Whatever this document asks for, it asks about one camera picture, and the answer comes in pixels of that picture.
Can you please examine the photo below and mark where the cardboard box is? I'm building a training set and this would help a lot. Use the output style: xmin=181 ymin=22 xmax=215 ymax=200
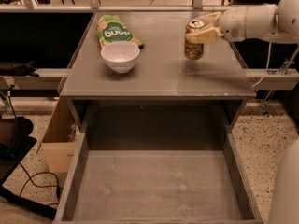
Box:
xmin=41 ymin=100 xmax=77 ymax=173

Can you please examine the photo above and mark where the green chip bag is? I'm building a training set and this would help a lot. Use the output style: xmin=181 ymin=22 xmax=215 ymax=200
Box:
xmin=96 ymin=15 xmax=145 ymax=49

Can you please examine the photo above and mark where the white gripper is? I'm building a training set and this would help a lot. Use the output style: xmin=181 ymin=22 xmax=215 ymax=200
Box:
xmin=185 ymin=7 xmax=248 ymax=44

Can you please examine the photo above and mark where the black floor cable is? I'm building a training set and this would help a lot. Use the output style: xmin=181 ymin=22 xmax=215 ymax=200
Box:
xmin=18 ymin=161 xmax=64 ymax=207

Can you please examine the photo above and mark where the open grey top drawer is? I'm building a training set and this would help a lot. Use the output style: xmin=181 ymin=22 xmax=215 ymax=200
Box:
xmin=53 ymin=105 xmax=263 ymax=224

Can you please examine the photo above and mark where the black chair base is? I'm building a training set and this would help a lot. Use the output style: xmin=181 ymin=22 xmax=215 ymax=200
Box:
xmin=0 ymin=117 xmax=56 ymax=219

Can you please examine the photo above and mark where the white bowl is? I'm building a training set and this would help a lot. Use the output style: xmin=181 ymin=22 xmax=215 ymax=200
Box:
xmin=101 ymin=41 xmax=140 ymax=73

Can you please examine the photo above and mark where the black cloth on ledge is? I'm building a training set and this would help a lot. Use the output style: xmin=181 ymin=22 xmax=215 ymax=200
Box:
xmin=0 ymin=61 xmax=39 ymax=77

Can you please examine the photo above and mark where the orange soda can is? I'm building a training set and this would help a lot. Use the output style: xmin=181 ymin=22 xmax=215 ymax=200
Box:
xmin=184 ymin=19 xmax=205 ymax=60

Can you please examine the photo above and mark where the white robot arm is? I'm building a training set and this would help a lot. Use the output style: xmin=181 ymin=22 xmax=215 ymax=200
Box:
xmin=185 ymin=0 xmax=299 ymax=224

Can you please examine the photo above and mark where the white hanging cable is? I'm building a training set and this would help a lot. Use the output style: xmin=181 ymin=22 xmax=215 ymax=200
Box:
xmin=250 ymin=41 xmax=273 ymax=89

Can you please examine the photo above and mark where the grey cabinet with top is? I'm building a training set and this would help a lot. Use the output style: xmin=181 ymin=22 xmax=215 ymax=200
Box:
xmin=57 ymin=10 xmax=257 ymax=133

